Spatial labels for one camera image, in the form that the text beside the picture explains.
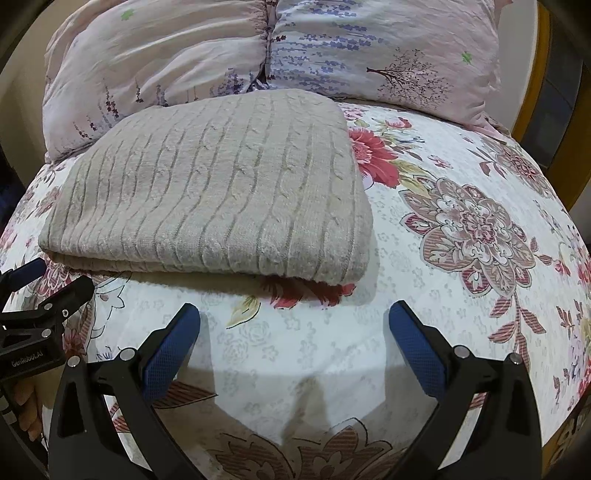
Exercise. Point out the yellow wooden bed frame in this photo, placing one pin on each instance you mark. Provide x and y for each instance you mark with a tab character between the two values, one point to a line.
538	92

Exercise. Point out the person's left hand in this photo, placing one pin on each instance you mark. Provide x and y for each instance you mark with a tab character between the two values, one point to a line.
27	406

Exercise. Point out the pink lavender print pillow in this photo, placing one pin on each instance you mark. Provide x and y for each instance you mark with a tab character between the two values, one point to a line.
152	60

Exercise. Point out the white floral bedsheet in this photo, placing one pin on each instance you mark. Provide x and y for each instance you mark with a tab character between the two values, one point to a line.
461	300

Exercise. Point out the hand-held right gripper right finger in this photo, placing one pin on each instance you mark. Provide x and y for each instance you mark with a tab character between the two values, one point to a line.
415	350

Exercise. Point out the pink tree print pillow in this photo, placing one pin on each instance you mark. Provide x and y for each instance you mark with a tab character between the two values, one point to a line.
369	46

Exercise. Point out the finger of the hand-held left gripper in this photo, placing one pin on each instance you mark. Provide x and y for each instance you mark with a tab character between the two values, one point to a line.
27	272
69	290

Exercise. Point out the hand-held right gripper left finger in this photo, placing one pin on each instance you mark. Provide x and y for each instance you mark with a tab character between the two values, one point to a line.
171	355

